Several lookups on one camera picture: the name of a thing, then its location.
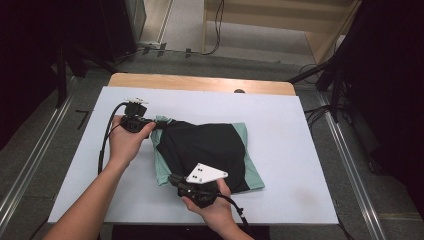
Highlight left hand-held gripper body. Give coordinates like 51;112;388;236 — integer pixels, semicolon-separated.
119;96;158;134

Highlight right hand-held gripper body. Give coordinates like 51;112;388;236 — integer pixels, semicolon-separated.
177;162;230;210

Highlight black and green shirt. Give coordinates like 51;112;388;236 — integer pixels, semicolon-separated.
150;115;266;194

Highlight person's left hand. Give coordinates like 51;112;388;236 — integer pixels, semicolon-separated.
107;114;157;168

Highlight person's right hand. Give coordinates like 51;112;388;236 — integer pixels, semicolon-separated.
181;178;242;232

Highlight person's dark clothing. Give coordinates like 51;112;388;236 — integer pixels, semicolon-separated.
110;225;272;240

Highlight black metal stand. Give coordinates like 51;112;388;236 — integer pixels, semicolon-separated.
54;41;119;108
287;49;349;124

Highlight white table sheet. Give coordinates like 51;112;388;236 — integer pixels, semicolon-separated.
47;85;339;225

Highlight dark glass cabinet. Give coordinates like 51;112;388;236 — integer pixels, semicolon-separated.
99;0;148;63

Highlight black curtain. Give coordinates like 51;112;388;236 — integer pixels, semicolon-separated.
0;0;104;151
328;0;424;214

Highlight wooden shelf unit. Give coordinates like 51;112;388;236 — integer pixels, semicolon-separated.
201;0;363;65

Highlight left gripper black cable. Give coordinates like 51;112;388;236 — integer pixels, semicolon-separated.
97;102;130;176

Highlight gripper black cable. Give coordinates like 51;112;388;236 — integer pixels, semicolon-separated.
216;193;256;240
97;102;130;176

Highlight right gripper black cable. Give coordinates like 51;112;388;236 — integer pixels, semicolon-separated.
216;193;256;240

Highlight black hanging cable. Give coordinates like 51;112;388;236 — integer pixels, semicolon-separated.
202;0;225;56

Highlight metal floor rail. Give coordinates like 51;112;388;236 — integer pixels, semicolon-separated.
0;74;79;231
316;92;388;240

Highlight black floor cables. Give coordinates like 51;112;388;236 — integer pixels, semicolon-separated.
299;63;334;131

